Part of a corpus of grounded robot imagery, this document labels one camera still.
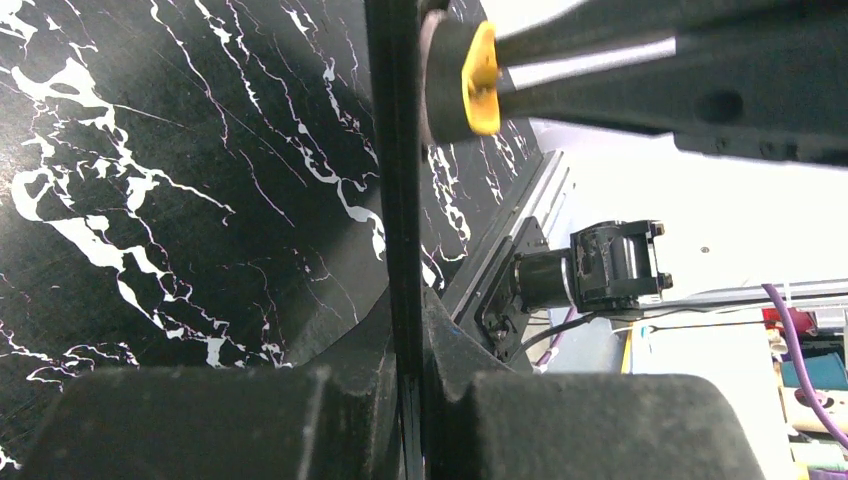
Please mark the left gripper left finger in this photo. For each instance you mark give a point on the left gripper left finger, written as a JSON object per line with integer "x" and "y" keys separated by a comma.
{"x": 331, "y": 418}

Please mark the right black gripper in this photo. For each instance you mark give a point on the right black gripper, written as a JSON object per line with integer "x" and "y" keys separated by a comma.
{"x": 775, "y": 91}

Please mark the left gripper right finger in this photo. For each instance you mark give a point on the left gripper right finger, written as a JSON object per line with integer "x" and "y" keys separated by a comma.
{"x": 486, "y": 421}

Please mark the yellow black whiteboard eraser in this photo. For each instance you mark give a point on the yellow black whiteboard eraser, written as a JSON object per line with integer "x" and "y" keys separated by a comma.
{"x": 459, "y": 73}

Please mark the white whiteboard black frame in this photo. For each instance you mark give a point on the white whiteboard black frame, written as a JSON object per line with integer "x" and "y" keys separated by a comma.
{"x": 393, "y": 47}

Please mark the aluminium rail frame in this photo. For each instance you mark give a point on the aluminium rail frame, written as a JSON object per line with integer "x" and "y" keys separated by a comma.
{"x": 730, "y": 224}

